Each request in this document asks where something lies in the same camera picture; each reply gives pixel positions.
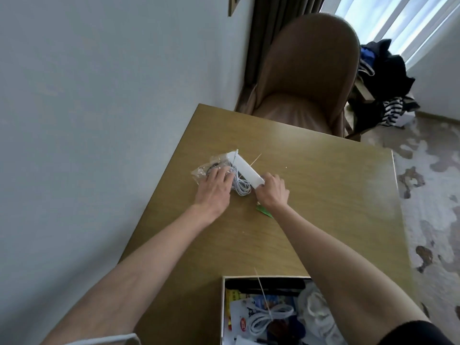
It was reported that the yellow packet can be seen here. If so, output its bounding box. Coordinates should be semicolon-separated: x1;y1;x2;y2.
225;289;242;331

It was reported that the black white striped garment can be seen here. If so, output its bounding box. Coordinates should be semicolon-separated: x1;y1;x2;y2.
379;97;406;127

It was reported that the white power strip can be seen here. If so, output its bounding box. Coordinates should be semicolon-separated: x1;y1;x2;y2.
226;149;266;189

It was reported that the white sheer curtain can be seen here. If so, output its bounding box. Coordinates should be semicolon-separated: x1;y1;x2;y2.
320;0;460;69

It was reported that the pile of dark clothes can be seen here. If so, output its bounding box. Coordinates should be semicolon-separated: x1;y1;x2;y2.
354;39;420;131

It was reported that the white cardboard box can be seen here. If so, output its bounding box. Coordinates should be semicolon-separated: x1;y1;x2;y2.
220;275;347;345

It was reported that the person's right hand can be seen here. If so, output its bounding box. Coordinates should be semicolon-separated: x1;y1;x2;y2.
255;172;290;213

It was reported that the dark brown curtain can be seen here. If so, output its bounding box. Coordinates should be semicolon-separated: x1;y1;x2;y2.
237;0;327;104

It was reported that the black sleeve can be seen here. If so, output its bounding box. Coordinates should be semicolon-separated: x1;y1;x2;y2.
377;321;456;345

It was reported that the white bundled cable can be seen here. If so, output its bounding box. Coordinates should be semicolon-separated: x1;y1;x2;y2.
248;303;295;334

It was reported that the white sleeve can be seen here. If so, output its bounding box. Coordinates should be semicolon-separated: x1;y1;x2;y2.
64;333;141;345

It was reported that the white zip tie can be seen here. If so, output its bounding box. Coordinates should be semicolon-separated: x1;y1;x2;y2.
254;267;274;322

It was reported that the white packet with red label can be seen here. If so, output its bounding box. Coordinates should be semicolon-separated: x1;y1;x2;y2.
229;298;268;345

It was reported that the white cable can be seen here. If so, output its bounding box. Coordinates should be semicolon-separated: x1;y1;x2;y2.
248;303;295;334
230;166;252;197

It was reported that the wooden side table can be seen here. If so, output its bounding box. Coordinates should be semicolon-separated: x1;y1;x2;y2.
344;73;376;142

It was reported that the brown leather chair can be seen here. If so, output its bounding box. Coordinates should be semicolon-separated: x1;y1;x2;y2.
235;12;361;138

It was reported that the white crumpled plastic bag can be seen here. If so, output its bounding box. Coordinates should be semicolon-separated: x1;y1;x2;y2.
298;282;346;345

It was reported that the person's right forearm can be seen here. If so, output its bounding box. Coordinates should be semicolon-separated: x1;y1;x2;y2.
268;206;432;342

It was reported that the person's left forearm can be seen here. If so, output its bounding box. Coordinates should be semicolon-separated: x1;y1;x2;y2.
40;205;220;345

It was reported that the clear plastic bag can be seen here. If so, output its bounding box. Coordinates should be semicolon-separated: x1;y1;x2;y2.
190;154;234;186

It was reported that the person's left hand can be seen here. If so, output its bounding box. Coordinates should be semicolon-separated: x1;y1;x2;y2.
193;167;234;218

